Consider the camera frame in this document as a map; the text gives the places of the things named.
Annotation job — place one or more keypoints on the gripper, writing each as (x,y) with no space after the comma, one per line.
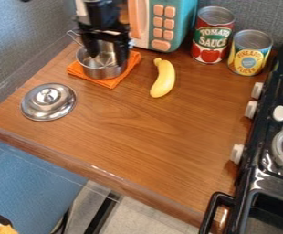
(104,33)

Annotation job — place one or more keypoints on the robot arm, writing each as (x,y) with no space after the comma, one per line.
(101,12)

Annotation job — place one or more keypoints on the silver pot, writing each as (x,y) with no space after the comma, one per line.
(101,64)

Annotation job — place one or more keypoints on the orange cloth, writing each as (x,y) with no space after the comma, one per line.
(111,77)

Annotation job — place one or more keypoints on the toy microwave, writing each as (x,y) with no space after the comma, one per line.
(163,23)

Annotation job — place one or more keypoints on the yellow toy banana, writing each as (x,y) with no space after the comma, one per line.
(163,78)

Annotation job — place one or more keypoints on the silver lid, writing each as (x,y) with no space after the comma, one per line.
(48,101)

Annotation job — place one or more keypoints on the red tomato can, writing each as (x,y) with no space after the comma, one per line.
(211,35)

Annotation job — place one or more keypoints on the yellow pineapple can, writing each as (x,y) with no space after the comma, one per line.
(249,52)

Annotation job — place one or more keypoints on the toy stove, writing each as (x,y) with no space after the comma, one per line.
(266,146)

